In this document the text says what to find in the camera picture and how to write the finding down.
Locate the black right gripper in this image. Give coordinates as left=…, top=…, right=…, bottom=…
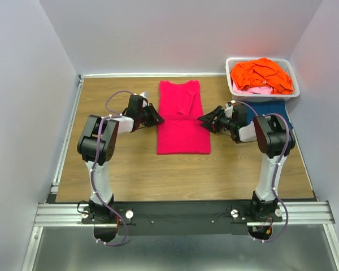
left=197, top=106, right=235, bottom=134

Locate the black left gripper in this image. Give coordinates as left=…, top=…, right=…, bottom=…
left=137, top=103, right=164, bottom=128

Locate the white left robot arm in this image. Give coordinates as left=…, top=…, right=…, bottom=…
left=77, top=103, right=164, bottom=223

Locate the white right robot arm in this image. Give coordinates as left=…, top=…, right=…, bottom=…
left=144, top=102, right=295, bottom=221

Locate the white plastic laundry basket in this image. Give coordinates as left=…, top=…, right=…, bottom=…
left=225, top=57, right=300, bottom=102

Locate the folded blue t shirt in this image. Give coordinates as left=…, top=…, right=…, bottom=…
left=246, top=100, right=293, bottom=130

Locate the light pink t shirt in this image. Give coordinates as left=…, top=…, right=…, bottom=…
left=232, top=84, right=273, bottom=95

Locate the orange t shirt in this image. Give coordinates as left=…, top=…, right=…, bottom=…
left=230, top=58, right=294, bottom=95

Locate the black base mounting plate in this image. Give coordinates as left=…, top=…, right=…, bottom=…
left=77, top=200, right=282, bottom=237

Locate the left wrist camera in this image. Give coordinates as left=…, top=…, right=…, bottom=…
left=127, top=91, right=148, bottom=115

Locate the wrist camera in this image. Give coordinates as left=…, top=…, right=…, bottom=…
left=224, top=102, right=247, bottom=126
left=127, top=91, right=148, bottom=115

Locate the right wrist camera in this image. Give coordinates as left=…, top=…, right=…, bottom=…
left=224, top=102, right=247, bottom=126

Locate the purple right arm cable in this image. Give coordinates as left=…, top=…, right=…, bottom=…
left=231, top=100, right=289, bottom=243

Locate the aluminium front frame rail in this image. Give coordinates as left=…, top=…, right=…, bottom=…
left=34, top=202, right=335, bottom=227

